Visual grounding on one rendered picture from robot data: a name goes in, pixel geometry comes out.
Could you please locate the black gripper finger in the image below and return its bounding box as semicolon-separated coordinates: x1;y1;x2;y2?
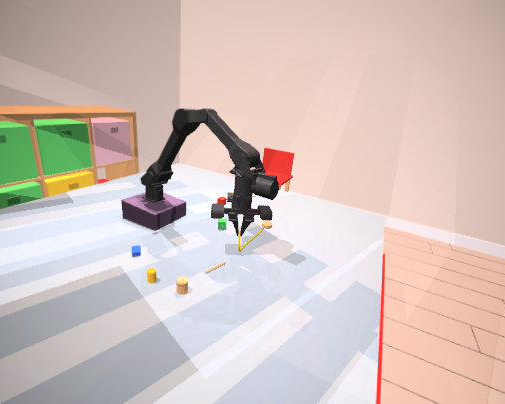
228;216;239;236
240;215;255;236

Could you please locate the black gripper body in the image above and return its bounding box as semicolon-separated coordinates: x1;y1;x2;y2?
211;190;273;221

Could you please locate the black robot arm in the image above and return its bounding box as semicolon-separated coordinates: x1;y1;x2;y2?
140;108;279;203

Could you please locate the tan wooden cylinder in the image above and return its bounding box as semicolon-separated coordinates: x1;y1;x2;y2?
176;277;188;295

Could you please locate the yellow cylinder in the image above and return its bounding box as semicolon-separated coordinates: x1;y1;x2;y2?
147;269;157;284

